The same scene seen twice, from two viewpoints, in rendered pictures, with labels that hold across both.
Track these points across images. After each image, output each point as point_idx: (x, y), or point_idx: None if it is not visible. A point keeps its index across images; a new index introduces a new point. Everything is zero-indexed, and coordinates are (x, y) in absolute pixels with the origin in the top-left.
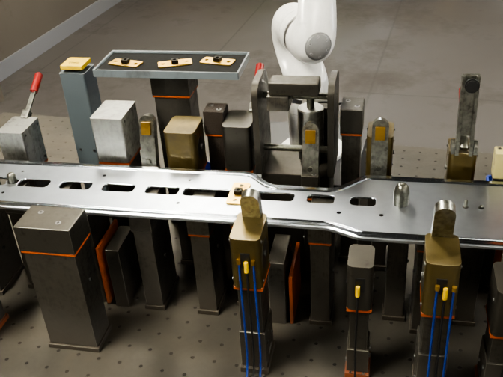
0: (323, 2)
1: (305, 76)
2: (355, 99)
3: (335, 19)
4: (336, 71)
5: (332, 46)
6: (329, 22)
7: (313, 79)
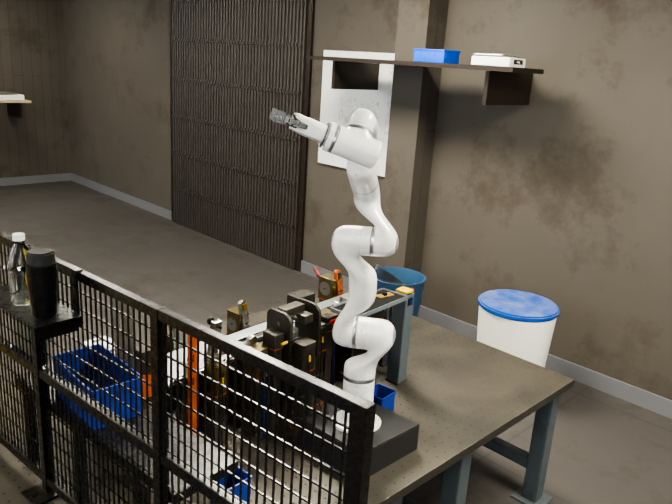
0: (343, 309)
1: (290, 307)
2: (276, 333)
3: (339, 323)
4: (283, 313)
5: (333, 336)
6: (337, 321)
7: (283, 307)
